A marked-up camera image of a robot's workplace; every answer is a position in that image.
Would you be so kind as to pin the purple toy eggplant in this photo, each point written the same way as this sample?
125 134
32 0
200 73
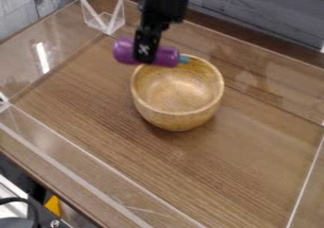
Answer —
167 55

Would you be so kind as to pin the clear acrylic corner bracket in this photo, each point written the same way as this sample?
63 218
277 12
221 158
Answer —
105 22

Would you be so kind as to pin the light wooden bowl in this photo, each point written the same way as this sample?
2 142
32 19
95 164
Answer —
176 98

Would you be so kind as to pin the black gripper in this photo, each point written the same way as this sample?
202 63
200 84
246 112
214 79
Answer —
159 13

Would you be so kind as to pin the black device with yellow label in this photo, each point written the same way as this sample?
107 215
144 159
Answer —
69 218

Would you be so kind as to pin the clear acrylic tray wall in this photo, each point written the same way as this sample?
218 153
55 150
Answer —
104 160

